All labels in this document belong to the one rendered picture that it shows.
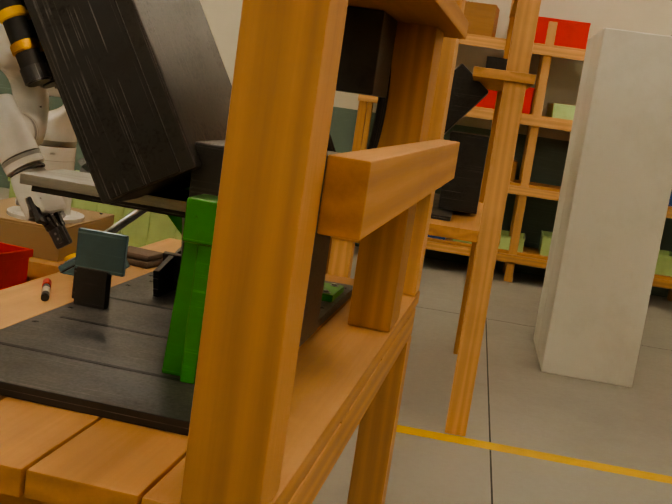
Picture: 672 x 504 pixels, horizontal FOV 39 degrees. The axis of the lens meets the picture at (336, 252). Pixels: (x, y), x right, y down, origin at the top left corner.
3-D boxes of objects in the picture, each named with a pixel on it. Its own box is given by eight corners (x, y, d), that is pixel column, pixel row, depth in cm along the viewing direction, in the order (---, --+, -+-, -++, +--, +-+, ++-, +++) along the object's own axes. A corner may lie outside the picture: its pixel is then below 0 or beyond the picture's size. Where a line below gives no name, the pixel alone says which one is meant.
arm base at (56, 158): (-7, 215, 235) (-1, 140, 231) (24, 206, 253) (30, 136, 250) (68, 227, 234) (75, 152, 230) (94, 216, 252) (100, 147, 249)
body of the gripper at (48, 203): (23, 173, 204) (47, 220, 205) (-3, 176, 195) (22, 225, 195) (51, 157, 203) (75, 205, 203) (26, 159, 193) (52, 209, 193)
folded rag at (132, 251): (166, 265, 221) (167, 253, 221) (147, 269, 214) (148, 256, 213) (129, 257, 224) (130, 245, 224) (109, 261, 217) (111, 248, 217)
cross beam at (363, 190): (315, 234, 107) (327, 154, 105) (433, 175, 233) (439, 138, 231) (359, 241, 106) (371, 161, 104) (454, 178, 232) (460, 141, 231)
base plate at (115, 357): (-89, 376, 131) (-88, 361, 131) (190, 263, 238) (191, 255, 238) (200, 439, 124) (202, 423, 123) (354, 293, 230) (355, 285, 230)
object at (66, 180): (18, 190, 167) (20, 172, 166) (62, 184, 183) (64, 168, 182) (230, 227, 160) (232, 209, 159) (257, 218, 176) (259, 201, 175)
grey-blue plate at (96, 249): (69, 303, 174) (77, 227, 172) (74, 301, 176) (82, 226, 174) (117, 312, 173) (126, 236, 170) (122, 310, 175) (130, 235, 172)
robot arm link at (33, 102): (25, 6, 206) (13, 146, 211) (-13, -5, 191) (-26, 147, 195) (64, 11, 205) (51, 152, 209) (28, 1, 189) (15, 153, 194)
